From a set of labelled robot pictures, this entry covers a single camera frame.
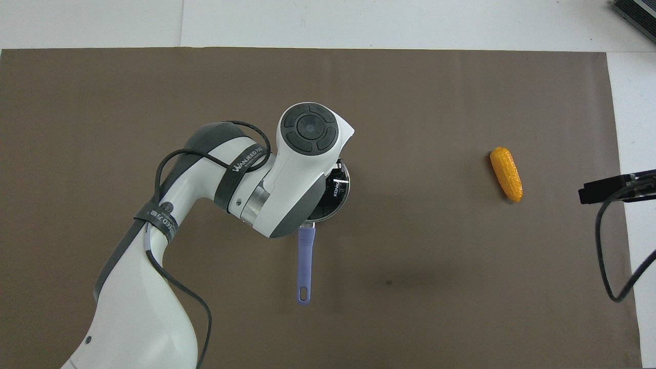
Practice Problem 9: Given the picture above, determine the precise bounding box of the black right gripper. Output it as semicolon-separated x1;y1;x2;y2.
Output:
579;169;656;205

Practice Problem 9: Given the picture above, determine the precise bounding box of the yellow toy corn cob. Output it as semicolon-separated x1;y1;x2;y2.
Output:
489;147;524;203

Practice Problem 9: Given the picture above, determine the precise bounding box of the glass lid purple knob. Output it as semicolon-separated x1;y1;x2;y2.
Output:
306;159;351;222

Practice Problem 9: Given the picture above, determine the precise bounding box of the brown table mat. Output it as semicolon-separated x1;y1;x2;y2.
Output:
0;47;644;369

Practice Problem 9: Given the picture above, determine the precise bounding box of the black ribbed metal box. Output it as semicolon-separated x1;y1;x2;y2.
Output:
611;0;656;44

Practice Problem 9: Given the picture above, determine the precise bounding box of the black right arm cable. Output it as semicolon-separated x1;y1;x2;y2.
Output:
594;173;656;303

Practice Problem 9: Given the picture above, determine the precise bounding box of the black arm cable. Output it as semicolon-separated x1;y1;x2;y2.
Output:
145;120;273;369
594;173;656;303

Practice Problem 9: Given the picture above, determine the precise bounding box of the black saucepan purple handle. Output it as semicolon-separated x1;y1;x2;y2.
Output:
296;159;351;306

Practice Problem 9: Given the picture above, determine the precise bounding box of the black velcro cable strap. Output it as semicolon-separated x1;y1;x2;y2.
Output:
133;200;181;245
214;145;273;212

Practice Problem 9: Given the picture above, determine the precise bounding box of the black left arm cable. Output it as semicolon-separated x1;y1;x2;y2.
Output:
145;120;273;369

